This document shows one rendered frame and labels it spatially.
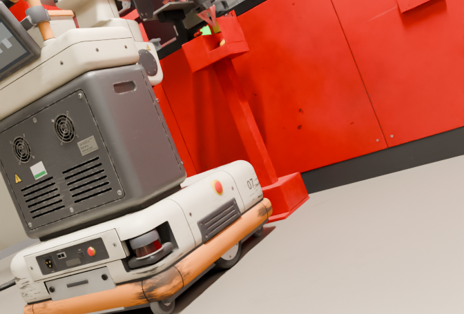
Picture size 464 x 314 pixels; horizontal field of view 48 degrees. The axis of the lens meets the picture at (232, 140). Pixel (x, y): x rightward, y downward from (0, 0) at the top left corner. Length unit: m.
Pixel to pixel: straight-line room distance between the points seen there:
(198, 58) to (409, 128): 0.86
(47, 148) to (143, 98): 0.32
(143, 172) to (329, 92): 0.94
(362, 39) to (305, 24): 0.24
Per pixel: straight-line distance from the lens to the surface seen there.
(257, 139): 2.10
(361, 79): 2.06
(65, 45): 1.49
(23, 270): 1.75
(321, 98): 2.13
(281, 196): 2.01
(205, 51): 2.07
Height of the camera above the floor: 0.41
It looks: 2 degrees down
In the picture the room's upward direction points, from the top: 22 degrees counter-clockwise
